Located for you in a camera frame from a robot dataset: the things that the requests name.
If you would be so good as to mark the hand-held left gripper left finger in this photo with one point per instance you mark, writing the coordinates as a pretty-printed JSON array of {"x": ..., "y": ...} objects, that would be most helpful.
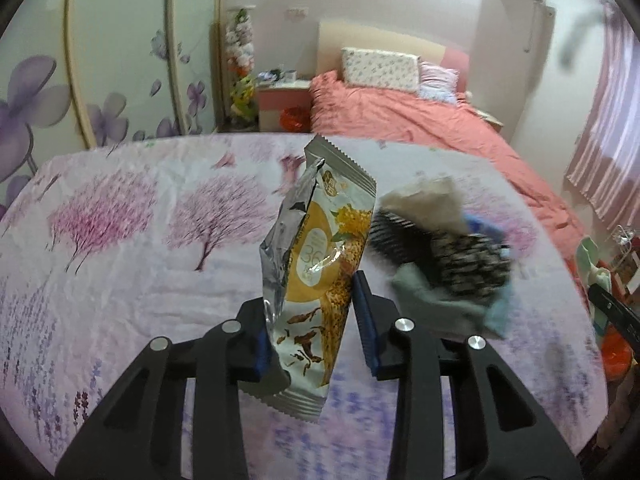
[{"x": 261, "y": 360}]

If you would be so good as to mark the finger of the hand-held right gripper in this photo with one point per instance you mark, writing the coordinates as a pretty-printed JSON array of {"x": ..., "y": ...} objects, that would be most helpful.
[{"x": 615, "y": 312}]

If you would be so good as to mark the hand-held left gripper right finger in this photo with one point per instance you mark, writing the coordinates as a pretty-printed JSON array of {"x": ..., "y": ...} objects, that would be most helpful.
[{"x": 365, "y": 320}]

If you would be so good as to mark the orange plastic basket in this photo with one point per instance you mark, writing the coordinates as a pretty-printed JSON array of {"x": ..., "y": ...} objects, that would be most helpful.
[{"x": 617, "y": 357}]

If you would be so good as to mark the yellow silver snack packet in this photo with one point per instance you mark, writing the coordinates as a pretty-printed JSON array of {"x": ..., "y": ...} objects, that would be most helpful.
[{"x": 320, "y": 260}]

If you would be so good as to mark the cream paper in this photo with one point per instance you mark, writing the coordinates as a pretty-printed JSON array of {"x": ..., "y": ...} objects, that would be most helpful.
[{"x": 430, "y": 200}]

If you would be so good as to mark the floral purple pink tablecloth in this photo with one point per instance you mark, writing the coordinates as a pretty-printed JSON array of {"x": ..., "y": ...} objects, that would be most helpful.
[{"x": 125, "y": 260}]

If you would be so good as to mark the pink striped curtain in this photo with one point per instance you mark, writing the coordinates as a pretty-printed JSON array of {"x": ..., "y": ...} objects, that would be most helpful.
[{"x": 610, "y": 135}]

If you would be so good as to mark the bed with salmon duvet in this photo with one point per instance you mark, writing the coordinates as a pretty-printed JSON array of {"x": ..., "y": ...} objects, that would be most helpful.
[{"x": 425, "y": 130}]

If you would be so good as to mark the red plastic bag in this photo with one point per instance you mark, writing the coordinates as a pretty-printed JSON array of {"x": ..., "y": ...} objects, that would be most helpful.
[{"x": 294, "y": 119}]

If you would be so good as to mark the wooden bedside table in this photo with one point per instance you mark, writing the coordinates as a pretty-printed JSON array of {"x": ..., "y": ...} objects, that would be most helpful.
[{"x": 490, "y": 120}]

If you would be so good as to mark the pink white nightstand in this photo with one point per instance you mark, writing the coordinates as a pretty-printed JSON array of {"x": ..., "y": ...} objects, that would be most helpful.
[{"x": 280, "y": 100}]

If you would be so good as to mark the striped pink pillow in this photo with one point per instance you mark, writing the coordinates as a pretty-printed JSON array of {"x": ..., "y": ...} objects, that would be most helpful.
[{"x": 439, "y": 82}]

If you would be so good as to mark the floral white pillow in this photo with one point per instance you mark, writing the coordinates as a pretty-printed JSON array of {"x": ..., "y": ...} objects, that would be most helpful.
[{"x": 380, "y": 70}]

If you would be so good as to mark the white mug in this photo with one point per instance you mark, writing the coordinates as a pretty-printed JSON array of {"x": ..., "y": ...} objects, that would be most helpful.
[{"x": 287, "y": 76}]

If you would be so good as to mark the blue white trinket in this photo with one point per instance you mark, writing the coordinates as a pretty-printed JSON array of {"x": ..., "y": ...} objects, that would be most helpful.
[{"x": 267, "y": 76}]

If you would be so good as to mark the cream pink bed headboard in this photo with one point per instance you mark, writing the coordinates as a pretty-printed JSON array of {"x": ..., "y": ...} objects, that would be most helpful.
[{"x": 390, "y": 40}]

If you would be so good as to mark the column of plush toys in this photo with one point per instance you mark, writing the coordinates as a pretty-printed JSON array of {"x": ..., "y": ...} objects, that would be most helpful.
[{"x": 240, "y": 60}]

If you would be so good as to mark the flower-printed sliding wardrobe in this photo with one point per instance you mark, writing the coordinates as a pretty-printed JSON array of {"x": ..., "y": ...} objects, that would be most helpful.
[{"x": 120, "y": 60}]

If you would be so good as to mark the white wall switch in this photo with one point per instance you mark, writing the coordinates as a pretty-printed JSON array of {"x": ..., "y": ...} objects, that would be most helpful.
[{"x": 296, "y": 11}]

